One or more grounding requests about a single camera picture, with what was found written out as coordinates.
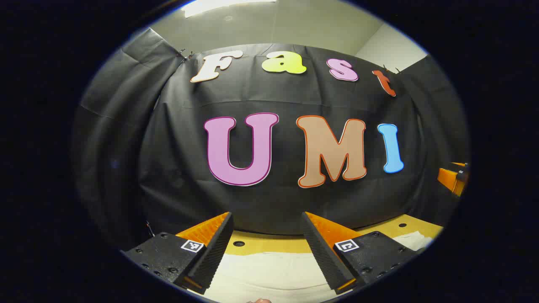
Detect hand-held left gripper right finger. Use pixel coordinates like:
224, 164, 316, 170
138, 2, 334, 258
301, 212, 424, 295

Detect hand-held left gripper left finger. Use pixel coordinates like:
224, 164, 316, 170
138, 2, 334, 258
121, 212, 235, 295

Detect white jeans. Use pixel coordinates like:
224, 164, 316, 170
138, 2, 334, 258
187, 231, 434, 303

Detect black backdrop cloth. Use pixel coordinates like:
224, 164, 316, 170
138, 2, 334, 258
72, 27, 470, 253

